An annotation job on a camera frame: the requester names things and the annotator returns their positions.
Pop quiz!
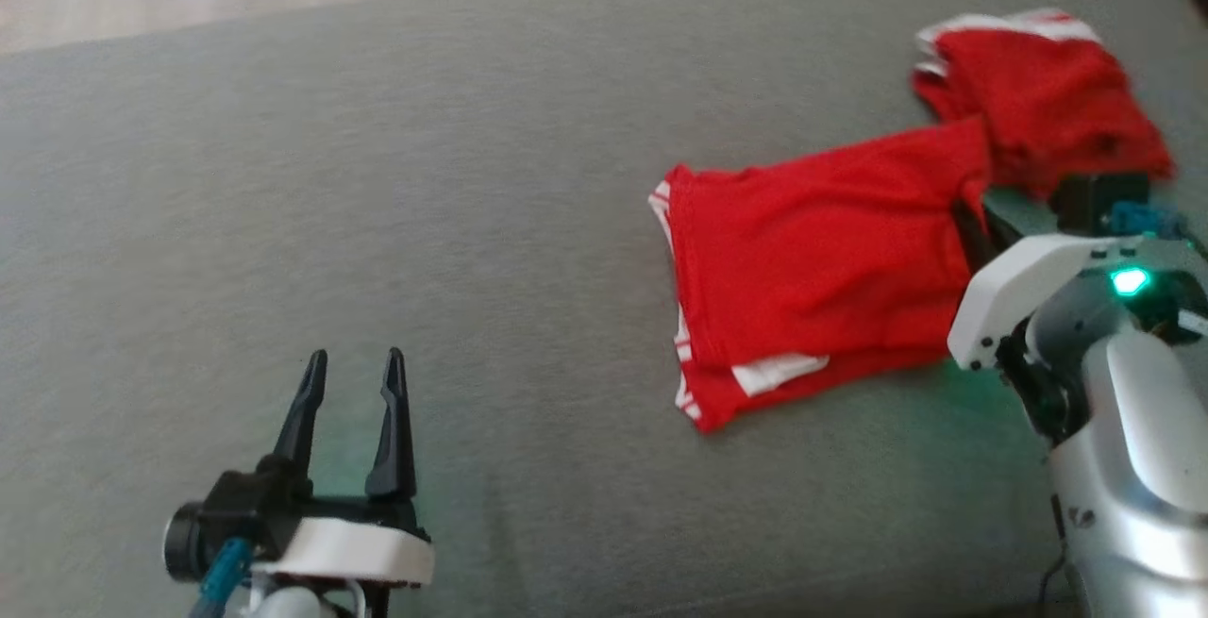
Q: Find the blue right camera cable connector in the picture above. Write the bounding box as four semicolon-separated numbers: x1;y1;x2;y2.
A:
1109;201;1185;240

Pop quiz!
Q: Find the red white-trimmed basketball jersey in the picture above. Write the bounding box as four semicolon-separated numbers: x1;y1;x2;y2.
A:
647;8;1176;434

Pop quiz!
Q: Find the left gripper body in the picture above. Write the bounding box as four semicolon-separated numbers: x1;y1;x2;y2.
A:
163;456;436;591

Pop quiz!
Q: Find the blue left camera cable connector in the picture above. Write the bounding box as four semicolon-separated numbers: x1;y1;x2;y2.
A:
189;536;256;618

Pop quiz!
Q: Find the blue camera cable connector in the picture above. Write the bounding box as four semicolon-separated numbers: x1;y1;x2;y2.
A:
1109;201;1185;240
189;536;256;618

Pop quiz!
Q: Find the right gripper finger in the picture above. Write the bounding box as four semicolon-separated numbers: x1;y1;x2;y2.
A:
953;189;1025;270

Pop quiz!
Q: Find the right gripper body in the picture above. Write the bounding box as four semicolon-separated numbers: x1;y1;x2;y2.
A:
947;231;1208;440

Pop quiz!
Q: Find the large grey sofa seat cushion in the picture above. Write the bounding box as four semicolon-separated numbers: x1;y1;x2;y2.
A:
0;0;1208;618

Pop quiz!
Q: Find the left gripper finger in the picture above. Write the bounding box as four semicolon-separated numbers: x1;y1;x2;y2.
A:
364;346;418;504
272;348;329;482

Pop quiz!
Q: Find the thin black cable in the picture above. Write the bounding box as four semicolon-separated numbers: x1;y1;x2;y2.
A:
1036;495;1077;611

